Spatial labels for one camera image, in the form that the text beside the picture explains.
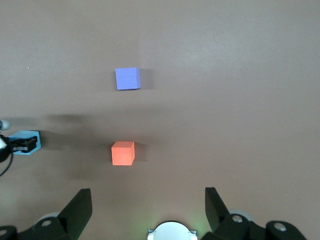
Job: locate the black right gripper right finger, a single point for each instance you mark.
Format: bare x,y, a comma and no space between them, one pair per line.
217,220

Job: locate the orange foam block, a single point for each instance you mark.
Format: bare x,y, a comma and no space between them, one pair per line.
122,153

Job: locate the light blue foam block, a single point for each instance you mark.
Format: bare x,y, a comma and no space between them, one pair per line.
25,133

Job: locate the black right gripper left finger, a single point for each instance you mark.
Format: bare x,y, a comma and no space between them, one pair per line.
75,220

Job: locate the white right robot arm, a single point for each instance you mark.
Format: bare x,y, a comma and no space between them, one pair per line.
172,232

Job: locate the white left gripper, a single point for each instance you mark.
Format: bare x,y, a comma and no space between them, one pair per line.
3,152

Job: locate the purple foam block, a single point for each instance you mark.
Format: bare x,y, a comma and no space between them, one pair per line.
127,78

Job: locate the brown table cloth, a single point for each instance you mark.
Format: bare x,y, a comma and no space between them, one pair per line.
225,100

